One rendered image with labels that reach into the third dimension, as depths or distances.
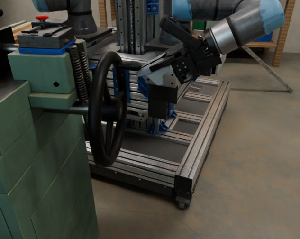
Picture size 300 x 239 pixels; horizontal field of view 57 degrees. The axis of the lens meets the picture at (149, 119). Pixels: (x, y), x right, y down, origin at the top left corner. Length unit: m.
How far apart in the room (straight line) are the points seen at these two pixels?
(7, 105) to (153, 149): 1.05
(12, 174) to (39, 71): 0.23
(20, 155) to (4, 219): 0.15
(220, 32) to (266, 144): 1.53
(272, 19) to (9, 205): 0.70
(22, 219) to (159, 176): 0.82
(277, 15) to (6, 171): 0.65
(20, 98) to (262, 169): 1.53
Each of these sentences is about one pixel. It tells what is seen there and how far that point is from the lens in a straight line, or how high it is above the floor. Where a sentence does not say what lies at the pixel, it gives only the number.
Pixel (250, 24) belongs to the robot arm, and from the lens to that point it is 0.67.
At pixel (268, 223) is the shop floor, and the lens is 1.58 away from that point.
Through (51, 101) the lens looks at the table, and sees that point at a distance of 0.67.
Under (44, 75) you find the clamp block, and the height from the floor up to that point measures 0.92.
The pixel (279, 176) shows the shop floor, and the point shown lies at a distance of 1.87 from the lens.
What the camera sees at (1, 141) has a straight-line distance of 0.63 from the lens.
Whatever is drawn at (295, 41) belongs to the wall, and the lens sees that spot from 4.30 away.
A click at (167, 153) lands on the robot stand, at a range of 1.53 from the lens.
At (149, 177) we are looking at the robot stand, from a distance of 1.47.
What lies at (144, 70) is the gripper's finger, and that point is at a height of 0.90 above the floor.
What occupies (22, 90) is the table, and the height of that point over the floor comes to 0.89.
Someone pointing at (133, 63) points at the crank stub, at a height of 0.92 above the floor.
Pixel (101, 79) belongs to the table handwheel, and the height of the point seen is 0.93.
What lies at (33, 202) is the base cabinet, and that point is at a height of 0.62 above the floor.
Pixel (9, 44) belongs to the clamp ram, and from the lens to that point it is 0.77.
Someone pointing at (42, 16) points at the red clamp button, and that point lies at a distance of 0.74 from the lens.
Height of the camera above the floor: 1.15
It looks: 31 degrees down
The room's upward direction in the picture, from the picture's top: straight up
